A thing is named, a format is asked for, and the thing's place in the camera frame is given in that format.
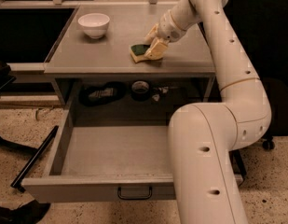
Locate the black right drawer rail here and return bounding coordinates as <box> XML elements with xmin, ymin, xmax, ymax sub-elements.
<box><xmin>232</xmin><ymin>149</ymin><xmax>246</xmax><ymax>177</ymax></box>

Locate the black drawer handle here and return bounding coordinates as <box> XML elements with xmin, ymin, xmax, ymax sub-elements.
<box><xmin>117</xmin><ymin>187</ymin><xmax>153</xmax><ymax>201</ymax></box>

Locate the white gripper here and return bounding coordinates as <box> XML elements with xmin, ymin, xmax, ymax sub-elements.
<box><xmin>144</xmin><ymin>10</ymin><xmax>185</xmax><ymax>60</ymax></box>

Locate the grey open top drawer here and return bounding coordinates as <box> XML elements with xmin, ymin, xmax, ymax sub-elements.
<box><xmin>21</xmin><ymin>79</ymin><xmax>244</xmax><ymax>203</ymax></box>

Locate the black tape roll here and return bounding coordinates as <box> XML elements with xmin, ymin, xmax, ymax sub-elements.
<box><xmin>131</xmin><ymin>80</ymin><xmax>150</xmax><ymax>101</ymax></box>

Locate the grey metal cabinet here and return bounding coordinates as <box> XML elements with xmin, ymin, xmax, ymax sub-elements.
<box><xmin>45</xmin><ymin>2</ymin><xmax>215</xmax><ymax>105</ymax></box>

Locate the black object at left edge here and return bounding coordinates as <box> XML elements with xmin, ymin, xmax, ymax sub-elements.
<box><xmin>0</xmin><ymin>61</ymin><xmax>16</xmax><ymax>91</ymax></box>

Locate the green and yellow sponge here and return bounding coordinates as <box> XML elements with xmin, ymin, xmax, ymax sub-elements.
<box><xmin>130</xmin><ymin>44</ymin><xmax>150</xmax><ymax>63</ymax></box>

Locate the white ceramic bowl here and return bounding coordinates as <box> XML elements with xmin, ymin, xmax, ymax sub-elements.
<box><xmin>77</xmin><ymin>13</ymin><xmax>110</xmax><ymax>39</ymax></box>

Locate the black drawer rail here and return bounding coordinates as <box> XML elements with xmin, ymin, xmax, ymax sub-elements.
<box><xmin>232</xmin><ymin>149</ymin><xmax>246</xmax><ymax>177</ymax></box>
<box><xmin>10</xmin><ymin>126</ymin><xmax>58</xmax><ymax>192</ymax></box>

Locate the crumpled white paper scrap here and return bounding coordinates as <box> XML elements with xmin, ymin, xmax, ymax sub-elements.
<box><xmin>151</xmin><ymin>87</ymin><xmax>169</xmax><ymax>102</ymax></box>

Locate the black bag with label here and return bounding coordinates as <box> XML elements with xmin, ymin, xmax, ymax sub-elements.
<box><xmin>78</xmin><ymin>81</ymin><xmax>126</xmax><ymax>106</ymax></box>

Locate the black office chair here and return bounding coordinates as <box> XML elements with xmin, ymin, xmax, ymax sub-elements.
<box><xmin>263</xmin><ymin>77</ymin><xmax>288</xmax><ymax>150</ymax></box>

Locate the black left drawer rail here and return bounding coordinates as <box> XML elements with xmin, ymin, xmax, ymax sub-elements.
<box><xmin>10</xmin><ymin>126</ymin><xmax>58</xmax><ymax>192</ymax></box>

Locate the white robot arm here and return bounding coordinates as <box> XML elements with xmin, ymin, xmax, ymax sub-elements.
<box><xmin>145</xmin><ymin>0</ymin><xmax>271</xmax><ymax>224</ymax></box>

